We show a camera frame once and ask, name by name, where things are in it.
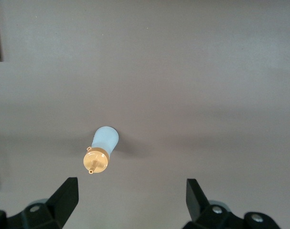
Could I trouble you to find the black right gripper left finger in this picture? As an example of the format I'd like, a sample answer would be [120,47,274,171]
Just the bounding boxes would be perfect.
[0,177,79,229]

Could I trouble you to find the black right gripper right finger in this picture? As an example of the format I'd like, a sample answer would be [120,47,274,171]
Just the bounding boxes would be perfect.
[183,178,279,229]

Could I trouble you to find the white squeeze bottle orange cap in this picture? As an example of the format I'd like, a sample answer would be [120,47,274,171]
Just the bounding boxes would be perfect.
[82,126,119,175]

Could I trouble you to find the brown table cover sheet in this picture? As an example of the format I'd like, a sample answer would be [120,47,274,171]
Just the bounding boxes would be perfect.
[0,0,290,229]

